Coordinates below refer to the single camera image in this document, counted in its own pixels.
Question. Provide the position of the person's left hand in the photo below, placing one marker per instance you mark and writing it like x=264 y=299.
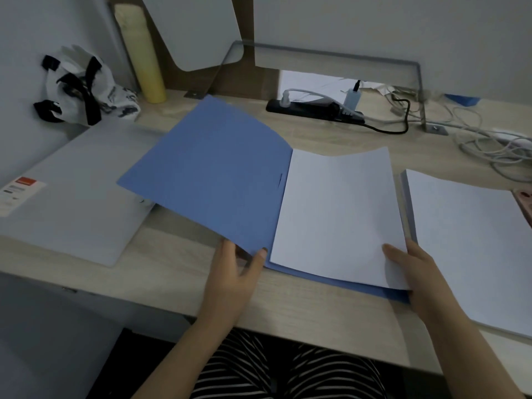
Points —
x=228 y=290

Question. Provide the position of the person's right hand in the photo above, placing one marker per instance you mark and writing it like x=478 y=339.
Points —
x=424 y=282

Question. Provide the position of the stack of white paper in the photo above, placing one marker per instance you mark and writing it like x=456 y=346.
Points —
x=469 y=245

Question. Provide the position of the white paper sheets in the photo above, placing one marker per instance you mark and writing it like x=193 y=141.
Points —
x=332 y=220

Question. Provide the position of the blue folder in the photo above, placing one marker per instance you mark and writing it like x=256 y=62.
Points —
x=216 y=170

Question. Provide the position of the transparent folder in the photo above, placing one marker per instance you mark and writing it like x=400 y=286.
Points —
x=83 y=203

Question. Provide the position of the person's left forearm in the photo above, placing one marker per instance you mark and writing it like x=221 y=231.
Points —
x=183 y=361

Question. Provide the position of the person's right forearm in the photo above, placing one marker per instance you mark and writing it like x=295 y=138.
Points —
x=465 y=357

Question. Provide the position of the striped trousers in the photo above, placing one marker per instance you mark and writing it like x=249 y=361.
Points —
x=332 y=369

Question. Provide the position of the phone with pink case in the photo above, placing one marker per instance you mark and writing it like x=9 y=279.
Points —
x=525 y=203

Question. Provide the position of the small blue object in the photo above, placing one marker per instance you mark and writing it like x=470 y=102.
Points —
x=463 y=99

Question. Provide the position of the white charger adapter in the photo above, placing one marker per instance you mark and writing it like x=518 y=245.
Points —
x=352 y=99

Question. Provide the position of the brown cardboard board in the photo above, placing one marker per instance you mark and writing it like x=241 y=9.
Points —
x=232 y=85

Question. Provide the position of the white black printed bag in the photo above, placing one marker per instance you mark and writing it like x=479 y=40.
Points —
x=112 y=99

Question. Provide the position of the loose white papers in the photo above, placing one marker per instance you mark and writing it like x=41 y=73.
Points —
x=307 y=80

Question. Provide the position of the yellow bottle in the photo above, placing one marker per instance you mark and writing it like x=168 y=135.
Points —
x=145 y=62

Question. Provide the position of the large white board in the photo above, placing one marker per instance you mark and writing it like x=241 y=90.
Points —
x=374 y=24

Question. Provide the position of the white rounded board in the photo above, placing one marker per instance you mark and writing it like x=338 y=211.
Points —
x=195 y=29

